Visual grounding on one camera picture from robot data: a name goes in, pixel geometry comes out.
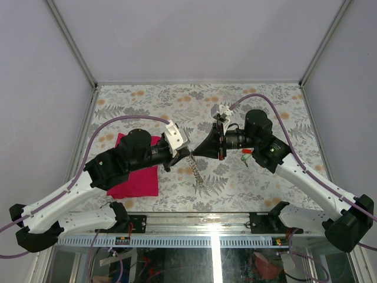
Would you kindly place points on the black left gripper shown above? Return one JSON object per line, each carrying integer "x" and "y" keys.
{"x": 173, "y": 160}

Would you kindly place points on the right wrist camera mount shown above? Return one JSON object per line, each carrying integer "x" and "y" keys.
{"x": 222, "y": 115}

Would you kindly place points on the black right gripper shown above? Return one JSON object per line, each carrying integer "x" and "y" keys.
{"x": 212, "y": 146}

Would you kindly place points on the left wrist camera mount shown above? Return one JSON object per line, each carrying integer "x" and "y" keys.
{"x": 175, "y": 137}

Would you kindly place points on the green tag key set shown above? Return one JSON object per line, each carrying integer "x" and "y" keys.
{"x": 244, "y": 160}

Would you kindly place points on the aluminium frame posts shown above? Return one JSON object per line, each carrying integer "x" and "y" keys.
{"x": 194, "y": 41}

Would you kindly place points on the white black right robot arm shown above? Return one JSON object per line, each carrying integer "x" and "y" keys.
{"x": 344, "y": 219}

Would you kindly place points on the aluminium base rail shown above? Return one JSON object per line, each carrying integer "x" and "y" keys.
{"x": 259, "y": 223}

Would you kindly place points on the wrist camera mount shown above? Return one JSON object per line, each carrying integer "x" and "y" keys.
{"x": 175, "y": 137}
{"x": 222, "y": 115}

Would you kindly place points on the floral tablecloth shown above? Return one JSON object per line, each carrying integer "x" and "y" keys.
{"x": 229, "y": 186}

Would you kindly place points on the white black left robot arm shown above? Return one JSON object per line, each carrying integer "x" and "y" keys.
{"x": 43, "y": 223}

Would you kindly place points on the pink folded cloth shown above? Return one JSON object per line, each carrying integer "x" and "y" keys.
{"x": 141, "y": 183}

